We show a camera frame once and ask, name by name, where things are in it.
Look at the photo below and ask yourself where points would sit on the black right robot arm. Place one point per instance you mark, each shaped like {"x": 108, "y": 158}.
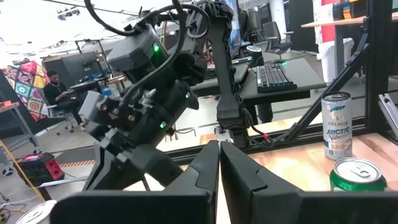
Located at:
{"x": 224, "y": 77}

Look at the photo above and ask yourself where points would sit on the colourful patterned object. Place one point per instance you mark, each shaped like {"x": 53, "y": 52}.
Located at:
{"x": 26, "y": 87}

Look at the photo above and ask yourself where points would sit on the black table frame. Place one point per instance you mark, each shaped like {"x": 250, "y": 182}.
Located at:
{"x": 377, "y": 62}

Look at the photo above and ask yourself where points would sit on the black side desk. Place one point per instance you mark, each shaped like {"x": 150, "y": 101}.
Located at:
{"x": 308, "y": 77}

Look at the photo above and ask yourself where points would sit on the silver aluminium extrusion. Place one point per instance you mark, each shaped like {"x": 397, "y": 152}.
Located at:
{"x": 388, "y": 112}

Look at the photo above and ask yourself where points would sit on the black office chair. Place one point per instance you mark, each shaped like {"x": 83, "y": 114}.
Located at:
{"x": 273, "y": 34}

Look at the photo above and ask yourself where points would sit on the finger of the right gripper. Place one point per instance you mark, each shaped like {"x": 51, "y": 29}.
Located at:
{"x": 152, "y": 165}
{"x": 105, "y": 168}

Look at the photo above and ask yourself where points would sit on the red black power station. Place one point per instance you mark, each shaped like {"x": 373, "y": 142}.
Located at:
{"x": 40, "y": 169}

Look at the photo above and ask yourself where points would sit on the silver mounting plate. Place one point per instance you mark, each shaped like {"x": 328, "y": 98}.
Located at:
{"x": 221, "y": 134}

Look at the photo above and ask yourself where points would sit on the slim silver Celsius can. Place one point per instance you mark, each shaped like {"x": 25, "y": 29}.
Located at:
{"x": 337, "y": 130}

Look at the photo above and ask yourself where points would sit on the computer monitor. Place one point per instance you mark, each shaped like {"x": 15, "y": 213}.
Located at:
{"x": 234, "y": 31}

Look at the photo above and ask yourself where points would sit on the backlit black keyboard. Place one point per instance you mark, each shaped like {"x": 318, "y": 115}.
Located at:
{"x": 273, "y": 77}

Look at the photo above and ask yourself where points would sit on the dark partition panel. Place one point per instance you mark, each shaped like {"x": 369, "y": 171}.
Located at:
{"x": 68, "y": 67}

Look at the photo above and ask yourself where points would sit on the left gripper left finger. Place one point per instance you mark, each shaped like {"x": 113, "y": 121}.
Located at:
{"x": 186, "y": 202}

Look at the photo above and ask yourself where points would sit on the white trash bin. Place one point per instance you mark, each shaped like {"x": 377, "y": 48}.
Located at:
{"x": 332, "y": 62}

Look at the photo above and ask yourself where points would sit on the green Sprite can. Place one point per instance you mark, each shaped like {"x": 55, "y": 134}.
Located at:
{"x": 357, "y": 171}

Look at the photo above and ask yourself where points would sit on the person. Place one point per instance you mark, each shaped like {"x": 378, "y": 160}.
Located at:
{"x": 57, "y": 91}

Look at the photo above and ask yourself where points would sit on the black mat with striped edge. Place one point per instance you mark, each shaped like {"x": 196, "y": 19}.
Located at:
{"x": 77, "y": 155}

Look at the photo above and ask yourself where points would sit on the wooden desk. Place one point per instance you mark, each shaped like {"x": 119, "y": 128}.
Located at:
{"x": 342, "y": 22}

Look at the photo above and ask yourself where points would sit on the black cylinder speaker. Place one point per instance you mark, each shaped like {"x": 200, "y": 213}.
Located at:
{"x": 255, "y": 56}

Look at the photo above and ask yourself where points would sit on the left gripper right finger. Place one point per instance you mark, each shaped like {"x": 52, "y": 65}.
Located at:
{"x": 248, "y": 202}

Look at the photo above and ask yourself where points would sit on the wooden top metal table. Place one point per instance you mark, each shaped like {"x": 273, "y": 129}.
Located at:
{"x": 9, "y": 105}

